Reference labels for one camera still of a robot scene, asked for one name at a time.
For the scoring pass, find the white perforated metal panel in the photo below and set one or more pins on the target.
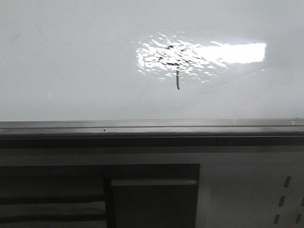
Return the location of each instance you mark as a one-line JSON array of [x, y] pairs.
[[251, 190]]

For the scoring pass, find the dark slatted rack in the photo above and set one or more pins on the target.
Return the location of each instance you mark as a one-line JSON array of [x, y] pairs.
[[72, 196]]

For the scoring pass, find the dark grey square panel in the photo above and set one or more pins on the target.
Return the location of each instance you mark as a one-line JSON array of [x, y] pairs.
[[155, 203]]

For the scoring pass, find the grey aluminium whiteboard frame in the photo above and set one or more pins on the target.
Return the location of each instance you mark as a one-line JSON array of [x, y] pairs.
[[151, 133]]

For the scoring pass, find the white whiteboard surface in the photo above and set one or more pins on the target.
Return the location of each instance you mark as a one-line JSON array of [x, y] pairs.
[[151, 59]]

